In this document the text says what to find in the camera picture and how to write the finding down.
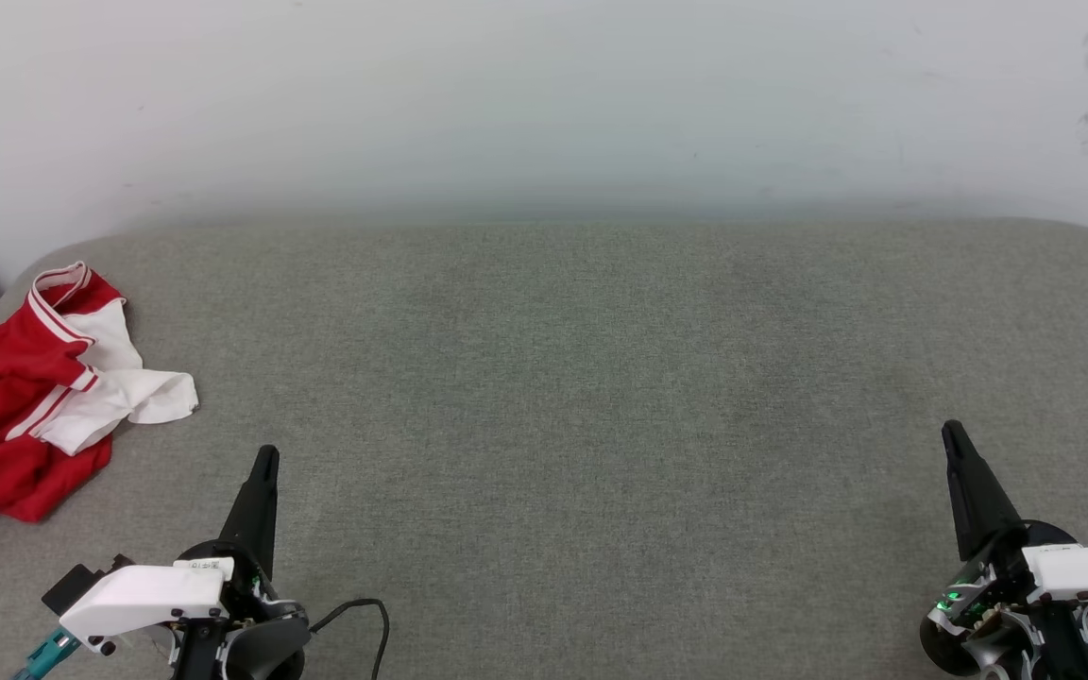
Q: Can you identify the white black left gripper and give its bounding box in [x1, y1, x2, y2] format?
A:
[59, 445, 307, 680]

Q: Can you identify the thin black cable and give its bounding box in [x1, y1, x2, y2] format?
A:
[308, 599, 390, 680]

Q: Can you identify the teal cable connector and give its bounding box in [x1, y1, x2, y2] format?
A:
[13, 628, 82, 680]

